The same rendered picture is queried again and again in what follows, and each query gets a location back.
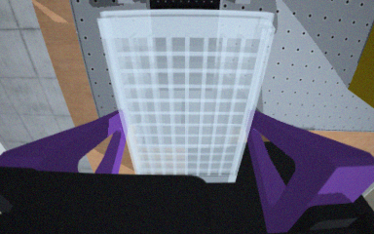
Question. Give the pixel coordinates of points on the yellow open-top bin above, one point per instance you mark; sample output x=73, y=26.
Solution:
x=362, y=84

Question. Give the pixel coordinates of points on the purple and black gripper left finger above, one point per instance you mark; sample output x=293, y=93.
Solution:
x=62, y=152

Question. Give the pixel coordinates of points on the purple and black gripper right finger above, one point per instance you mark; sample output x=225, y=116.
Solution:
x=327, y=171

